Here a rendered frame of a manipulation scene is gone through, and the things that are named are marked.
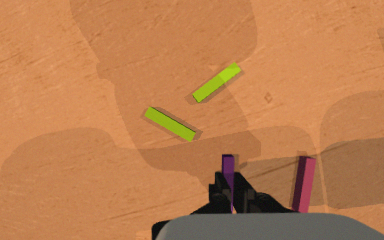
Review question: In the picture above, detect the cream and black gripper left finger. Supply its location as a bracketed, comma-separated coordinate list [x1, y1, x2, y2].
[151, 172, 232, 240]

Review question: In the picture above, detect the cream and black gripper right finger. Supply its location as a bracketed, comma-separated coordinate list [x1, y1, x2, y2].
[233, 172, 301, 213]

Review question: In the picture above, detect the lime green rod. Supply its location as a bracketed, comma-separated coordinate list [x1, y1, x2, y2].
[145, 107, 196, 142]
[192, 62, 241, 103]

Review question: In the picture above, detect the pink rod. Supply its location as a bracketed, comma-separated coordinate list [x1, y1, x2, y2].
[291, 156, 316, 213]

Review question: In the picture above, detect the purple rod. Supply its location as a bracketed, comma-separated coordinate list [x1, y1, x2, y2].
[221, 154, 234, 214]

